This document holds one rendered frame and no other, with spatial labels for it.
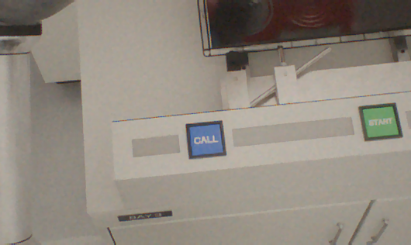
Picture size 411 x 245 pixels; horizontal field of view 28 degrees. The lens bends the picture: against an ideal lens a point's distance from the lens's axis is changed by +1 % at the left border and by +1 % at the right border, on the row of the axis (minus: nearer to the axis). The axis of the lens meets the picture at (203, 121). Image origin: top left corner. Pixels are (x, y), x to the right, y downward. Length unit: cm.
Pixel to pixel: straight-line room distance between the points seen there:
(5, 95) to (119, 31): 49
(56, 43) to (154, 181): 93
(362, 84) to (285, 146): 21
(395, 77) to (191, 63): 34
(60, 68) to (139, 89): 82
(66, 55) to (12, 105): 114
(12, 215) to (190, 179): 30
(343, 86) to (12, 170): 58
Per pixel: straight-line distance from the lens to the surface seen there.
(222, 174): 122
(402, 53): 143
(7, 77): 101
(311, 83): 135
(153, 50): 144
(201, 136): 121
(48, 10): 93
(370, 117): 124
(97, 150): 137
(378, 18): 140
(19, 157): 103
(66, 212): 222
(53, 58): 216
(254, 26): 137
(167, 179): 122
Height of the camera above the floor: 208
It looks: 66 degrees down
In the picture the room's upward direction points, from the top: 3 degrees counter-clockwise
